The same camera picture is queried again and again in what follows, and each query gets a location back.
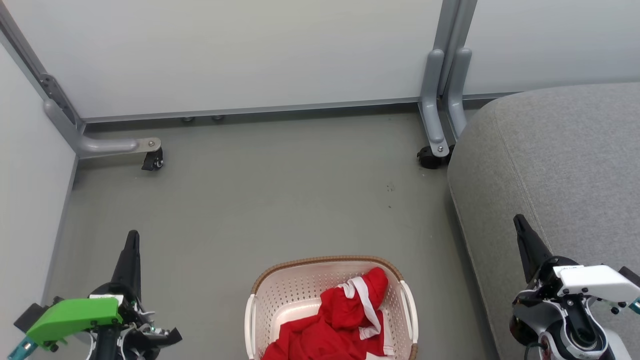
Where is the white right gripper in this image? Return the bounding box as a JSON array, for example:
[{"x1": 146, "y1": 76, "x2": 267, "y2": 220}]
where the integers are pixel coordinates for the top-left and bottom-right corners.
[{"x1": 512, "y1": 214, "x2": 640, "y2": 315}]

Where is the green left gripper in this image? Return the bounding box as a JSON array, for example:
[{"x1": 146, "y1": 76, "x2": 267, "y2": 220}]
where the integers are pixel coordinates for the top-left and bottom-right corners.
[{"x1": 26, "y1": 230, "x2": 183, "y2": 360}]

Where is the red garment with white trim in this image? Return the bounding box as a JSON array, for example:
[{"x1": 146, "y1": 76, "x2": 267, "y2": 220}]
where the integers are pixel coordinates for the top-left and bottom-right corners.
[{"x1": 261, "y1": 267, "x2": 396, "y2": 360}]

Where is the grey fabric sofa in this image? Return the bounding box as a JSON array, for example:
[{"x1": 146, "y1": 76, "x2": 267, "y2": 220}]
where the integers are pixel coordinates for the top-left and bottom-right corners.
[{"x1": 446, "y1": 82, "x2": 640, "y2": 360}]

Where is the black caster wheel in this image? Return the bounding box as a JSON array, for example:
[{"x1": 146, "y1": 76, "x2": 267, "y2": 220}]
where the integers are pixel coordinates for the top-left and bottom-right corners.
[
  {"x1": 417, "y1": 145, "x2": 456, "y2": 170},
  {"x1": 141, "y1": 149, "x2": 164, "y2": 172}
]

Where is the long grey partition foot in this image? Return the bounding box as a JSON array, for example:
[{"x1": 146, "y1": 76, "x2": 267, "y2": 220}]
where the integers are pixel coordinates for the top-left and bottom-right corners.
[{"x1": 42, "y1": 97, "x2": 163, "y2": 161}]

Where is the white perforated laundry basket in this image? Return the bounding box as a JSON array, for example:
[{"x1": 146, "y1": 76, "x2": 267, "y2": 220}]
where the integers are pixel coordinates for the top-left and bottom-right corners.
[{"x1": 244, "y1": 256, "x2": 420, "y2": 360}]

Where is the teal left cable connector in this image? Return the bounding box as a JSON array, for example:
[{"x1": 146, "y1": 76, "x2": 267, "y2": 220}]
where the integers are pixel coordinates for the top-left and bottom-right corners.
[{"x1": 7, "y1": 336, "x2": 39, "y2": 360}]

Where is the grey partition post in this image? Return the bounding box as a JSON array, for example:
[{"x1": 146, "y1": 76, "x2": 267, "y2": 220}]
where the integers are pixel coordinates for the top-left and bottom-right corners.
[
  {"x1": 433, "y1": 0, "x2": 479, "y2": 97},
  {"x1": 0, "y1": 4, "x2": 84, "y2": 132}
]

